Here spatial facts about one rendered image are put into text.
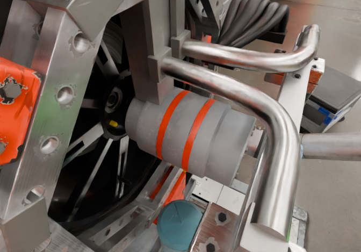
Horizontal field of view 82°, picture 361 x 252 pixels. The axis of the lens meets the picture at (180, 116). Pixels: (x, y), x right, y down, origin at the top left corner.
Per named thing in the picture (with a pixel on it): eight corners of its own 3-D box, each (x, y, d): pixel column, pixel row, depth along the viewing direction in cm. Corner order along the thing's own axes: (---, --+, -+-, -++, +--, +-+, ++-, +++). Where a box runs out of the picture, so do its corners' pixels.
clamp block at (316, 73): (267, 69, 45) (275, 45, 41) (313, 80, 42) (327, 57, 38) (262, 81, 42) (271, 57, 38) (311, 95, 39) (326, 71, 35)
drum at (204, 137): (163, 114, 52) (159, 65, 42) (247, 147, 45) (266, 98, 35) (128, 157, 44) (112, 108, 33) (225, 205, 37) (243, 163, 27)
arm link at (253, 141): (252, 159, 62) (264, 128, 61) (236, 152, 63) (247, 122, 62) (252, 155, 70) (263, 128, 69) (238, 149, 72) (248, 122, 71)
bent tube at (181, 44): (212, 21, 43) (219, -43, 35) (314, 42, 37) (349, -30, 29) (169, 62, 32) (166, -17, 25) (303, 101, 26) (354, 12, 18)
